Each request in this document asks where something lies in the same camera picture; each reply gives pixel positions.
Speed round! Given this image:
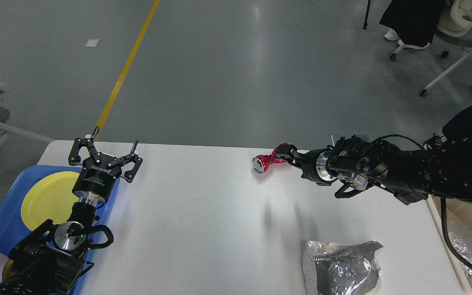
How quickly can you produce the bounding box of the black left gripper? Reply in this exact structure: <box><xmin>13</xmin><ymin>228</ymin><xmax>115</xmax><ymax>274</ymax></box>
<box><xmin>68</xmin><ymin>126</ymin><xmax>143</xmax><ymax>204</ymax></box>

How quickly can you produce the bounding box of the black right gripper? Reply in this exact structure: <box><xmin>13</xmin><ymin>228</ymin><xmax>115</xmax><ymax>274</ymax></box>
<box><xmin>278</xmin><ymin>145</ymin><xmax>337</xmax><ymax>186</ymax></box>

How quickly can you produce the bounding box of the crushed red soda can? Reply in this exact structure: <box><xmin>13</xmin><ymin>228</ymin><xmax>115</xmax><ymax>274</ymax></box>
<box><xmin>251</xmin><ymin>142</ymin><xmax>289</xmax><ymax>174</ymax></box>

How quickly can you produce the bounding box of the yellow plastic plate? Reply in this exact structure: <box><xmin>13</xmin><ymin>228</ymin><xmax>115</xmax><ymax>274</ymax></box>
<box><xmin>20</xmin><ymin>171</ymin><xmax>79</xmax><ymax>230</ymax></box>

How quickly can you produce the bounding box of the silver foil bag front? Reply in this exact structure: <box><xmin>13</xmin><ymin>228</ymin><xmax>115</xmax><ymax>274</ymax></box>
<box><xmin>302</xmin><ymin>241</ymin><xmax>383</xmax><ymax>295</ymax></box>

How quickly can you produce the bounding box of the dark teal mug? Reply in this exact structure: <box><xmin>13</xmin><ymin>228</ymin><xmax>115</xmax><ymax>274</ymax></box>
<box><xmin>2</xmin><ymin>259</ymin><xmax>14</xmax><ymax>281</ymax></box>

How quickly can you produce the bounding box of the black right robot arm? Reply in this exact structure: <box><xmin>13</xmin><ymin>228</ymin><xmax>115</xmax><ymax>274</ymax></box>
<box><xmin>274</xmin><ymin>132</ymin><xmax>472</xmax><ymax>270</ymax></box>

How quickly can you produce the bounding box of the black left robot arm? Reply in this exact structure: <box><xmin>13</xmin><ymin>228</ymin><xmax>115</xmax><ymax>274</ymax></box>
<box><xmin>0</xmin><ymin>127</ymin><xmax>143</xmax><ymax>295</ymax></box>

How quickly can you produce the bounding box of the left metal floor plate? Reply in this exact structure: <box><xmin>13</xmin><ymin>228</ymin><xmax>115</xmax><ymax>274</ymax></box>
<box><xmin>331</xmin><ymin>134</ymin><xmax>351</xmax><ymax>146</ymax></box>

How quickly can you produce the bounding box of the metal floor plate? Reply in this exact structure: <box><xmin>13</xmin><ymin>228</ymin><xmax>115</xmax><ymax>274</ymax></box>
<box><xmin>331</xmin><ymin>134</ymin><xmax>351</xmax><ymax>146</ymax></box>
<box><xmin>353</xmin><ymin>134</ymin><xmax>372</xmax><ymax>142</ymax></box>

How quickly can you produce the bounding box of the right metal floor plate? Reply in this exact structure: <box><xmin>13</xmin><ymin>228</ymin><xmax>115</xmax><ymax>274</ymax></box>
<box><xmin>353</xmin><ymin>134</ymin><xmax>372</xmax><ymax>142</ymax></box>

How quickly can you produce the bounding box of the blue plastic tray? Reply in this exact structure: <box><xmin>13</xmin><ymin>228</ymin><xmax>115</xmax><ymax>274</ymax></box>
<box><xmin>0</xmin><ymin>166</ymin><xmax>120</xmax><ymax>295</ymax></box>

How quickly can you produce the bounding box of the white plastic bin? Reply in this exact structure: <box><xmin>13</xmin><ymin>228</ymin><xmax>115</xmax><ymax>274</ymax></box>
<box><xmin>424</xmin><ymin>197</ymin><xmax>472</xmax><ymax>295</ymax></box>

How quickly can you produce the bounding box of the black jacket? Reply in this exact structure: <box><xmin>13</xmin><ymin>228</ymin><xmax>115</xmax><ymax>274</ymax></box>
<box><xmin>379</xmin><ymin>0</ymin><xmax>446</xmax><ymax>49</ymax></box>

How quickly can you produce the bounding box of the white office chair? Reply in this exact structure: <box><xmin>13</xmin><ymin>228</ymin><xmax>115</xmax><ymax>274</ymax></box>
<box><xmin>390</xmin><ymin>0</ymin><xmax>472</xmax><ymax>96</ymax></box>

